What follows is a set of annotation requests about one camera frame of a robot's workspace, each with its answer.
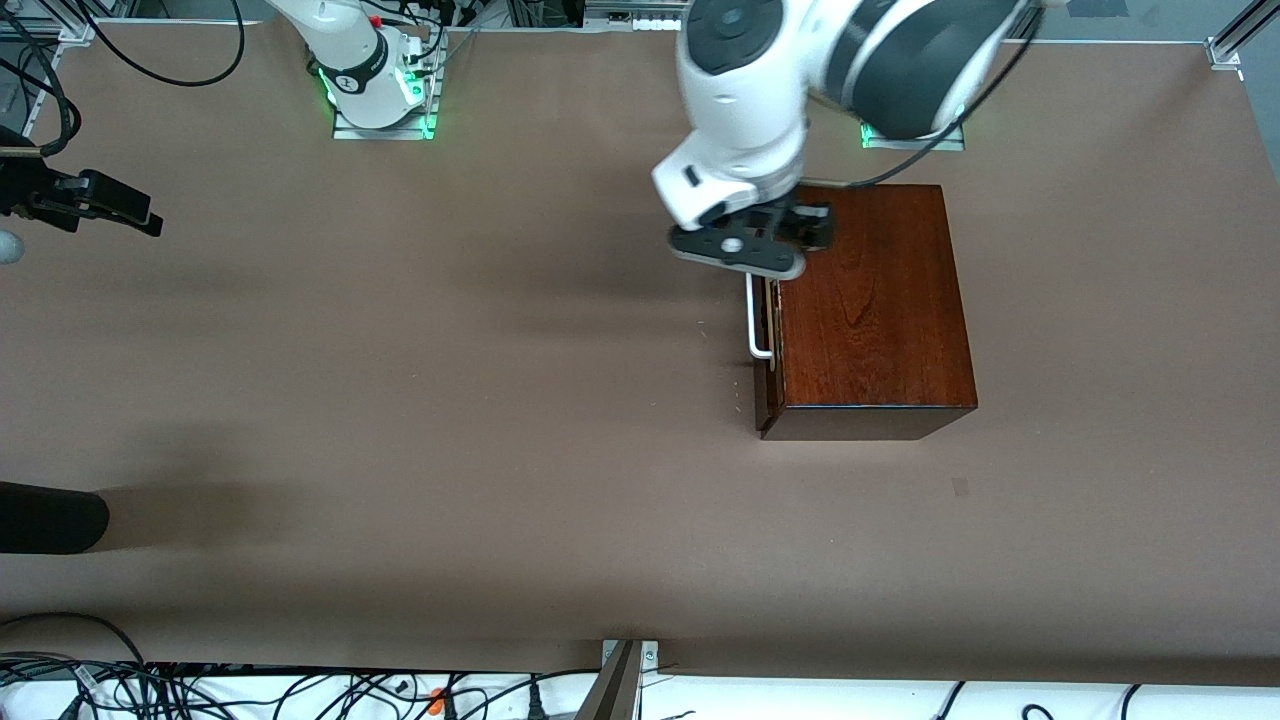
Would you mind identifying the wooden drawer with white handle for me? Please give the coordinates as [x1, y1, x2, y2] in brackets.
[746, 272, 786, 426]

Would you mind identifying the dark brown wooden cabinet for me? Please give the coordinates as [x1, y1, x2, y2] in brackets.
[757, 183, 979, 442]

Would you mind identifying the black cylinder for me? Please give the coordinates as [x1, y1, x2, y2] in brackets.
[0, 480, 111, 556]

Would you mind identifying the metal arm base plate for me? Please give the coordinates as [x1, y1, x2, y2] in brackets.
[332, 40, 441, 141]
[860, 120, 967, 152]

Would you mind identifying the aluminium frame profile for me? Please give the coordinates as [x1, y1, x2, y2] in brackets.
[0, 0, 101, 46]
[1206, 0, 1280, 71]

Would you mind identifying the tangled black cable bundle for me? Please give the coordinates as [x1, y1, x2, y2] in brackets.
[0, 612, 601, 720]

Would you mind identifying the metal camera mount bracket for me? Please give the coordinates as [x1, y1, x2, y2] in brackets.
[575, 638, 661, 720]

